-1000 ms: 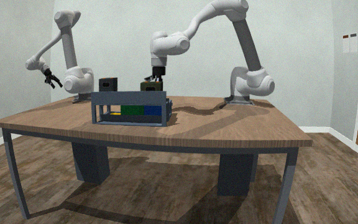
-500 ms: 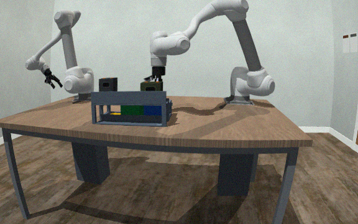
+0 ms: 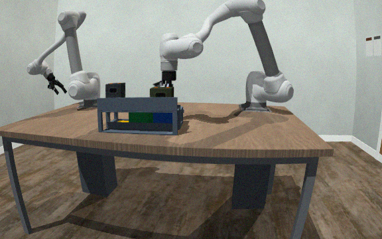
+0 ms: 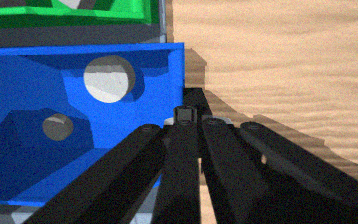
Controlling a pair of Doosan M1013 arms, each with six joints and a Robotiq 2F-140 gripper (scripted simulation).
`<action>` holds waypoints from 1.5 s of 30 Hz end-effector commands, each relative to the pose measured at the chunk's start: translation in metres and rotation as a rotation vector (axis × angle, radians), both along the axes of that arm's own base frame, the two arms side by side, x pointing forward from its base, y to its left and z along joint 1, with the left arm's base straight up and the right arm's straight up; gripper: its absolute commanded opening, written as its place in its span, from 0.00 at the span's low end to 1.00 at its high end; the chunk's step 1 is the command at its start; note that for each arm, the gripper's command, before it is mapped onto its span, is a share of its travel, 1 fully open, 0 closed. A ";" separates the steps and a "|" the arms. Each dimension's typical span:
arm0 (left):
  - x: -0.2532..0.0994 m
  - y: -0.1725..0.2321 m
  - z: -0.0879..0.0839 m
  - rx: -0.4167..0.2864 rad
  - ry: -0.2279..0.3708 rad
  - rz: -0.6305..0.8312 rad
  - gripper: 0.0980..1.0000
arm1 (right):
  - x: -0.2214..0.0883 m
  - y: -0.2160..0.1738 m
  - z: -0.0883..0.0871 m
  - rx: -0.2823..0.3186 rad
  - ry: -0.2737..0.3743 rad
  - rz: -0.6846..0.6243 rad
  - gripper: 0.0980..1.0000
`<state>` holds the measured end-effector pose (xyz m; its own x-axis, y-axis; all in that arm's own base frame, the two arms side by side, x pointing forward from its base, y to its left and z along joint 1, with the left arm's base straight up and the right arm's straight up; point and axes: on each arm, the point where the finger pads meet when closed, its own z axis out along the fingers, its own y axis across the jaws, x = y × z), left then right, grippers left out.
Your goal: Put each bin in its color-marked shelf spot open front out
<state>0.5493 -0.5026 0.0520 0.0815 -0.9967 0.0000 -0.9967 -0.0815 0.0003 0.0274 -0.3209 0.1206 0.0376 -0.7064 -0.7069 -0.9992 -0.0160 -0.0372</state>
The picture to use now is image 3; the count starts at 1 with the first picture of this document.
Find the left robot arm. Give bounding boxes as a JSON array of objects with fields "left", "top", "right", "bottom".
[{"left": 160, "top": 0, "right": 294, "bottom": 112}]

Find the green bin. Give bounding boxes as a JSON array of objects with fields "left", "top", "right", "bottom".
[{"left": 129, "top": 112, "right": 153, "bottom": 123}]

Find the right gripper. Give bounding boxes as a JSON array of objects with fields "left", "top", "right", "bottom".
[{"left": 47, "top": 74, "right": 67, "bottom": 95}]

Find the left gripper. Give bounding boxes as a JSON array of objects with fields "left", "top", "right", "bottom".
[{"left": 162, "top": 71, "right": 176, "bottom": 87}]

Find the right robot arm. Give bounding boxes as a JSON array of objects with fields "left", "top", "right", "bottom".
[{"left": 27, "top": 10, "right": 101, "bottom": 107}]

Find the blue bin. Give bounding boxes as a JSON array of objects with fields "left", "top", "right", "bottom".
[{"left": 153, "top": 113, "right": 172, "bottom": 123}]

